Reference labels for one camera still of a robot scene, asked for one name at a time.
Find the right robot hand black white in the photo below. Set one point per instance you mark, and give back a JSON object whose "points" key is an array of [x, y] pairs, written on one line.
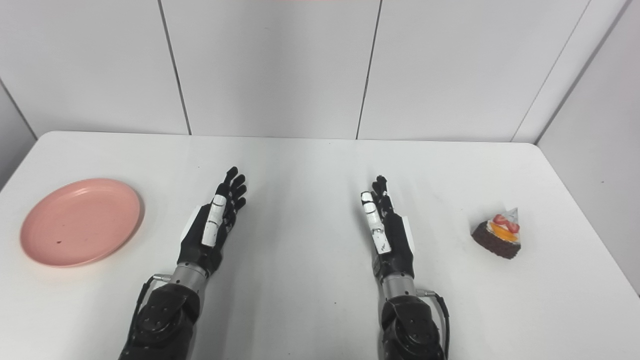
{"points": [[390, 230]]}

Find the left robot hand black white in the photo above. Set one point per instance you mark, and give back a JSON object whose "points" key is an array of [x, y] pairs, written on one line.
{"points": [[216, 225]]}

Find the chocolate cake slice with fruit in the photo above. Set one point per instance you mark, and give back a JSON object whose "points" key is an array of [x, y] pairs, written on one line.
{"points": [[500, 234]]}

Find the pink round plate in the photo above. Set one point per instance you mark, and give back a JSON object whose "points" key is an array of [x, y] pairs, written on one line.
{"points": [[81, 222]]}

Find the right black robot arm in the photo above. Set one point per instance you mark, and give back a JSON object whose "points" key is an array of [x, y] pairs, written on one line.
{"points": [[407, 320]]}

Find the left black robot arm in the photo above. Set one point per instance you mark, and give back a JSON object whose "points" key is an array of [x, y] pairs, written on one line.
{"points": [[167, 312]]}

